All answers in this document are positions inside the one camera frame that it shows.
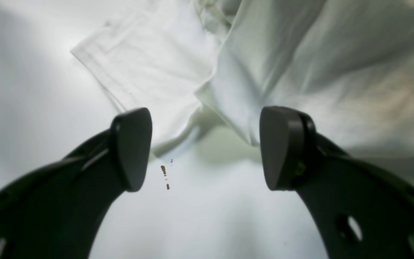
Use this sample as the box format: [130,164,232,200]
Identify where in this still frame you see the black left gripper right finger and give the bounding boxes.
[259,106,414,259]

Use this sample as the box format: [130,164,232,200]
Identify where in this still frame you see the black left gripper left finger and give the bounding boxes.
[0,108,152,259]

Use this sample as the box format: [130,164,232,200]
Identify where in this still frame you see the white printed T-shirt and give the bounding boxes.
[71,0,414,184]

